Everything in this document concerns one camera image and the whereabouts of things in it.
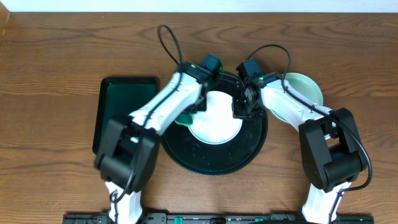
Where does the green sponge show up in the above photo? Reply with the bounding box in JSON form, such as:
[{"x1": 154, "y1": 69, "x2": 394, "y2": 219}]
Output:
[{"x1": 174, "y1": 113, "x2": 193, "y2": 127}]

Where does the white plate top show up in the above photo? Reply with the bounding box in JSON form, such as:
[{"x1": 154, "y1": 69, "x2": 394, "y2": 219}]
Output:
[{"x1": 188, "y1": 91, "x2": 243, "y2": 145}]

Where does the white plate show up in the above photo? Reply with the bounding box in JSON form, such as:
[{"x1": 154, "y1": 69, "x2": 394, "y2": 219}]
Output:
[
  {"x1": 261, "y1": 73, "x2": 328, "y2": 128},
  {"x1": 188, "y1": 91, "x2": 243, "y2": 145}
]

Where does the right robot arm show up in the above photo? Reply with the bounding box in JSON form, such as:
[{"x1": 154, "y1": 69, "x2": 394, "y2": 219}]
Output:
[{"x1": 233, "y1": 72, "x2": 373, "y2": 223}]

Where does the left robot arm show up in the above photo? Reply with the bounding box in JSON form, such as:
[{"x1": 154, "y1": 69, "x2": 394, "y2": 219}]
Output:
[{"x1": 94, "y1": 62, "x2": 222, "y2": 223}]

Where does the round black tray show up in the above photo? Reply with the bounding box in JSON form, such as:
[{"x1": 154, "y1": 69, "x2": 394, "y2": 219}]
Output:
[{"x1": 162, "y1": 72, "x2": 268, "y2": 176}]

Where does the rectangular black tray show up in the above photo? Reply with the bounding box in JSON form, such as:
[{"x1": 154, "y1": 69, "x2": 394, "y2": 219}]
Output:
[{"x1": 92, "y1": 77, "x2": 160, "y2": 153}]

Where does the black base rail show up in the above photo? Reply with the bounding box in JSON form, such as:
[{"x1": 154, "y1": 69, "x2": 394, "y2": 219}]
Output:
[{"x1": 62, "y1": 212, "x2": 374, "y2": 224}]

